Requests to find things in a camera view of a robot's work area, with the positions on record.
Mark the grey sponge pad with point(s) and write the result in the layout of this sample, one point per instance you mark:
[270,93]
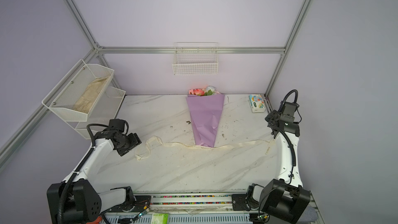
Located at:
[308,216]

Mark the white wire wall basket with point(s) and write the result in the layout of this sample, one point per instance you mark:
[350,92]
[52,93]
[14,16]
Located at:
[195,58]

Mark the beige cloth in shelf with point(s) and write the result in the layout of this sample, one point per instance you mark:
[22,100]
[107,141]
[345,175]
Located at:
[88,98]

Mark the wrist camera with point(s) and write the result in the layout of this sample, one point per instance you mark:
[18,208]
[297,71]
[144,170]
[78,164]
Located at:
[289,108]
[119,125]

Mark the pink purple wrapping paper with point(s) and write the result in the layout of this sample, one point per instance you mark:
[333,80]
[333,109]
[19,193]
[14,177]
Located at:
[205,113]

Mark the white mesh shelf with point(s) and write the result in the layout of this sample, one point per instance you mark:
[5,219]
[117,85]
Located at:
[107,108]
[65,94]

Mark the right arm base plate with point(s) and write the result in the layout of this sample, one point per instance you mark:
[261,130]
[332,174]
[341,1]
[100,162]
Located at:
[242,202]

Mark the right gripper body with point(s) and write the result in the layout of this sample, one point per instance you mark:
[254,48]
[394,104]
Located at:
[270,116]

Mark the green label box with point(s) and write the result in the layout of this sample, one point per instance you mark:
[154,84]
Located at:
[159,218]

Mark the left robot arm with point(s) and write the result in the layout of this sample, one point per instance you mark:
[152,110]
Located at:
[74,200]

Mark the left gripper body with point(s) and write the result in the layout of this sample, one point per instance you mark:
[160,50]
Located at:
[128,144]

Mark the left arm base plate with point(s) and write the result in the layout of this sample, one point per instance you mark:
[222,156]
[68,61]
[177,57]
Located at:
[134,205]

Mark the white blue fake rose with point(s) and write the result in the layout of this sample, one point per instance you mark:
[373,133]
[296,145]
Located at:
[210,88]

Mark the upper white mesh shelf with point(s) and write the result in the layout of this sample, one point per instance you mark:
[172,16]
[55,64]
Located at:
[65,94]

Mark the tissue pack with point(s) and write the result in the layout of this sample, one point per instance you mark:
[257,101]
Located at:
[257,103]

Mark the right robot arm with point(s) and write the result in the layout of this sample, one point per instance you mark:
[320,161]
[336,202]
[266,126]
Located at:
[284,197]

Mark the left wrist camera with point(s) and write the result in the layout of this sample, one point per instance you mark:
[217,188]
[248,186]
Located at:
[119,125]

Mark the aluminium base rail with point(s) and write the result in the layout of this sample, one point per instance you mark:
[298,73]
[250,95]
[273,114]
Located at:
[208,202]

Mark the lower white mesh shelf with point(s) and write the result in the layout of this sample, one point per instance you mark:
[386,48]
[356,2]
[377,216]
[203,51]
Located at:
[107,108]

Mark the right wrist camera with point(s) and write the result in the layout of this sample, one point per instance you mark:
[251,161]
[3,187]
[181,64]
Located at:
[289,108]

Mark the cream printed ribbon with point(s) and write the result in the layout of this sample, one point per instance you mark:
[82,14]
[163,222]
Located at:
[155,139]

